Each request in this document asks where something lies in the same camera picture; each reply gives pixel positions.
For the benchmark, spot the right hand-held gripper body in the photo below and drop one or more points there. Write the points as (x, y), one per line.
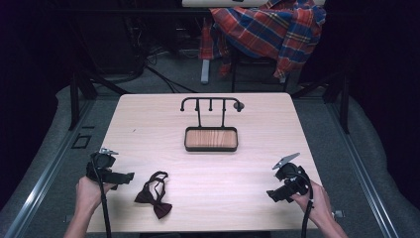
(293, 175)

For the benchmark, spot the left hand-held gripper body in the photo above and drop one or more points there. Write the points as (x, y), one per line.
(103, 162)

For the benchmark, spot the person's left hand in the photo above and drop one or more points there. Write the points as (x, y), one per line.
(88, 193)

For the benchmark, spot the person's right hand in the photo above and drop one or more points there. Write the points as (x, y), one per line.
(316, 205)

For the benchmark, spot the dark red bow tie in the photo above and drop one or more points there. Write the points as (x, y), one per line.
(155, 200)

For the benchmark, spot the black metal stand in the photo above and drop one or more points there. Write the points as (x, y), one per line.
(82, 92)
(336, 99)

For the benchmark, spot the black hook rack wooden tray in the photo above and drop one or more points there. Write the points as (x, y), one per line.
(211, 139)

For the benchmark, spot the black chair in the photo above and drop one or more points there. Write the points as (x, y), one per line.
(256, 69)

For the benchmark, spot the white table leg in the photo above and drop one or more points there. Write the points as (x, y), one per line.
(205, 71)

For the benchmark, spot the red blue plaid shirt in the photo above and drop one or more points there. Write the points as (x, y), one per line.
(270, 29)

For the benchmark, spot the white board edge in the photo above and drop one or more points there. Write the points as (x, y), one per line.
(218, 3)

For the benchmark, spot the small metal table bracket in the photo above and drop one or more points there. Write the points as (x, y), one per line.
(338, 214)
(67, 218)

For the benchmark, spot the aluminium rail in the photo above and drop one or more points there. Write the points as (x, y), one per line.
(46, 178)
(366, 178)

